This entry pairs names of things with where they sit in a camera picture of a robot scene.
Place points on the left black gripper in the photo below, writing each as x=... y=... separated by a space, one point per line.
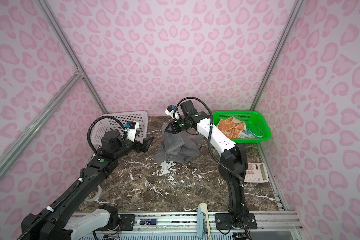
x=145 y=146

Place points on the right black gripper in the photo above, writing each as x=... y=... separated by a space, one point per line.
x=176 y=127

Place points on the grey towel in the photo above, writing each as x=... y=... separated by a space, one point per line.
x=179 y=148

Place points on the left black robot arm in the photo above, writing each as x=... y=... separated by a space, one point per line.
x=53 y=222

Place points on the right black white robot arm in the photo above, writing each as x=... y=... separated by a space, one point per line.
x=194 y=109

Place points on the white plastic basket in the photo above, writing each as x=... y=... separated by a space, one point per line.
x=106 y=125

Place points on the orange patterned towel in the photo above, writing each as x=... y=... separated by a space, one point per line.
x=231 y=127

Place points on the clear tape roll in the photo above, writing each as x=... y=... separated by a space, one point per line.
x=94 y=195

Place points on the blue label sticker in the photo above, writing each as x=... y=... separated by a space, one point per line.
x=147 y=222

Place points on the teal patterned towel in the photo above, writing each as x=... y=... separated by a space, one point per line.
x=247 y=134

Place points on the green plastic basket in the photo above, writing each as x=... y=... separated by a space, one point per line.
x=254 y=121

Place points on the pink white calculator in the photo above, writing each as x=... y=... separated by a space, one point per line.
x=257 y=173

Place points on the left diagonal aluminium strut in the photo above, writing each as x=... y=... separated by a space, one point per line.
x=8 y=159

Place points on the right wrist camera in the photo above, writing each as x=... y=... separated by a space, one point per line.
x=172 y=111

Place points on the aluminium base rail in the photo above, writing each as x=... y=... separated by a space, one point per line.
x=276 y=225

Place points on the beige clamp handle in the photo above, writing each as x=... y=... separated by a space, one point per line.
x=203 y=222

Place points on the left corner aluminium post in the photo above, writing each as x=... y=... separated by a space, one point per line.
x=67 y=46

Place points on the corner aluminium post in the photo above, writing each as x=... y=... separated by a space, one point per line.
x=296 y=11
x=67 y=46

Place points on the right corner aluminium post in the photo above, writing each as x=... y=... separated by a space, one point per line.
x=296 y=11

